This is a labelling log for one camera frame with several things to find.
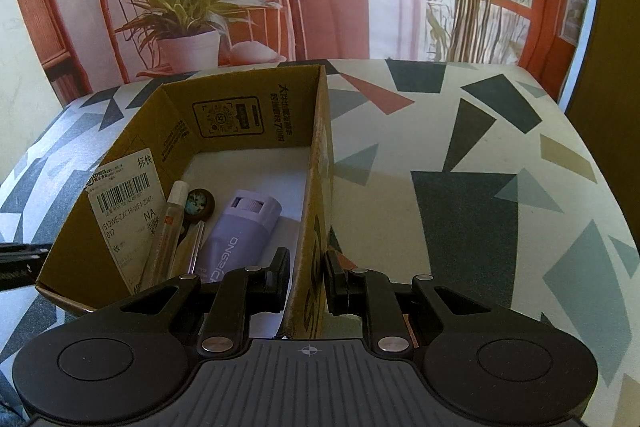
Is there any white marble panel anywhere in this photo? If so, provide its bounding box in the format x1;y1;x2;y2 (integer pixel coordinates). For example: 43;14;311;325
0;0;63;180

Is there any round brown ornament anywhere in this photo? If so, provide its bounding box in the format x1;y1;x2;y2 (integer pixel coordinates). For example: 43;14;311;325
175;189;217;253

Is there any geometric patterned tablecloth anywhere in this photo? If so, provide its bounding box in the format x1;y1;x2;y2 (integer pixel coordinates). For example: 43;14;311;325
0;57;640;427

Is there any purple handheld device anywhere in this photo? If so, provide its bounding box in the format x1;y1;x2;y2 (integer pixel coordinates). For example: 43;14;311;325
192;189;282;285

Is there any cardboard box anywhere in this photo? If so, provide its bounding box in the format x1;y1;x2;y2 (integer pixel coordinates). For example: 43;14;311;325
35;63;335;343

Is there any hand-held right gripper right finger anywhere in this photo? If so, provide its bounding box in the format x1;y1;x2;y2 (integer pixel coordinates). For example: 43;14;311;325
324;251;543;355

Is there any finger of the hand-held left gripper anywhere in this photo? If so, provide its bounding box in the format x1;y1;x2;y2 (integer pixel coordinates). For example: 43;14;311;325
0;243;51;292

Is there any clear tube orange label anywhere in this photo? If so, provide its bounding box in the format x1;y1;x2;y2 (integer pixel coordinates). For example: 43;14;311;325
140;181;190;290

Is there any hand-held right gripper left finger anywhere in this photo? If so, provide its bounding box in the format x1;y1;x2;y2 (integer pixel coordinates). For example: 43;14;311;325
117;248;292;358

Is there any clear plastic stick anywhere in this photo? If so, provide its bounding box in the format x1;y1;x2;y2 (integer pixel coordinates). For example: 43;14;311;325
170;219;206;280

